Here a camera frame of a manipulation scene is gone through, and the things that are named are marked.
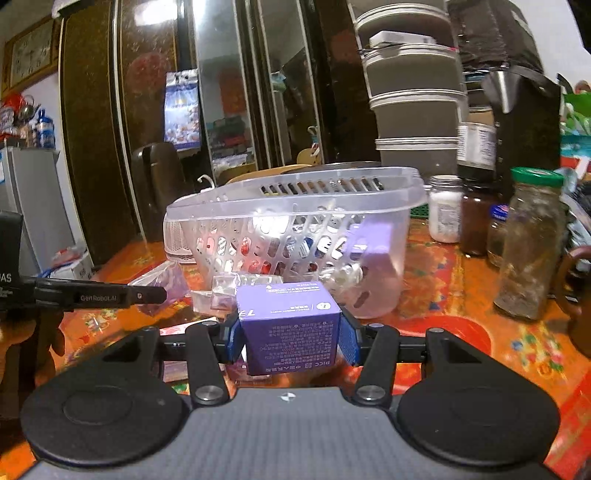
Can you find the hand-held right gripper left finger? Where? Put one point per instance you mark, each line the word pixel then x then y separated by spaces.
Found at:
pixel 234 339

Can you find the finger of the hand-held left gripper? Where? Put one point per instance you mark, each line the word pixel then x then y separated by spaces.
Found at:
pixel 92 293

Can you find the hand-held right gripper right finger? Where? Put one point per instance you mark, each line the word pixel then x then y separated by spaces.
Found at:
pixel 350 344

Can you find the purple cardboard box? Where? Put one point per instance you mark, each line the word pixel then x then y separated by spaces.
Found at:
pixel 291 327

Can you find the clear plastic basket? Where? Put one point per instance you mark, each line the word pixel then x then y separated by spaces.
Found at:
pixel 295 217

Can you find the person's left hand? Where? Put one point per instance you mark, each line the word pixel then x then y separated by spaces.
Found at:
pixel 46 341

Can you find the white carton with blue print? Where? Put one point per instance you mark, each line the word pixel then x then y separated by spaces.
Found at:
pixel 74 266

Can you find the clear wrapped small packet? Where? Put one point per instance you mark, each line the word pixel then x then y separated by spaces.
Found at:
pixel 221 293

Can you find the grey refrigerator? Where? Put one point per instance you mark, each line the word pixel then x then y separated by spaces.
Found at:
pixel 32 207

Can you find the crumpled clear wrapper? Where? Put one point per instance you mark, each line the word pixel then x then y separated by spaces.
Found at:
pixel 164 281

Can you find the white mesh food cover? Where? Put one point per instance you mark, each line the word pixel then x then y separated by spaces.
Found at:
pixel 178 240

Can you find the brown thermos jug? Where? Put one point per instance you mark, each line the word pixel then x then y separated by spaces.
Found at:
pixel 154 194

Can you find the blue water bottle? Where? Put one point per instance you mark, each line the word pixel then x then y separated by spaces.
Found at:
pixel 45 129

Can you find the dark wooden mirrored wardrobe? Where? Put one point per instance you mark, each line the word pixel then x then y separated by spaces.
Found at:
pixel 97 138

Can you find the white powder jar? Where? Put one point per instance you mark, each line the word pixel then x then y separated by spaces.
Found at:
pixel 445 212

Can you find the wooden chair back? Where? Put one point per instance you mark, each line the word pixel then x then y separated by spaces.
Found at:
pixel 263 171

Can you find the brown glass jar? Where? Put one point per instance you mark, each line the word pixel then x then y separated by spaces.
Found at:
pixel 475 221

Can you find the small jar with blue lid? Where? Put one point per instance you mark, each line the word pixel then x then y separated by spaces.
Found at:
pixel 496 235

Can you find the glass bottle with green lid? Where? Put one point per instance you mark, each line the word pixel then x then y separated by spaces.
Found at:
pixel 531 249

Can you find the brown mug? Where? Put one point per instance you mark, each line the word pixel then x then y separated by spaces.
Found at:
pixel 575 300

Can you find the dark jar with white label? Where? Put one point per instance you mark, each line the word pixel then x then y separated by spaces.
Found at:
pixel 476 150

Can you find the grey stacked drawer tower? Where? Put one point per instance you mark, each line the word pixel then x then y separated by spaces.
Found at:
pixel 411 101

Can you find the black electric kettle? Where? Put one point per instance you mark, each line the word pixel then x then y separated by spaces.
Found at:
pixel 526 129

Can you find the small white flat box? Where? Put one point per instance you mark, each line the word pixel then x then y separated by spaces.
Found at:
pixel 401 39

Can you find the green shopping bag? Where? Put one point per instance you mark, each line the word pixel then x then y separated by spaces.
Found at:
pixel 577 134

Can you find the black fabric bag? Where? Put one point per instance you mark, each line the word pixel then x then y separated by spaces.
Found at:
pixel 494 32

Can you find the blue wall calendar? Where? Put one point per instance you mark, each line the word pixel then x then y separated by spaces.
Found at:
pixel 182 110

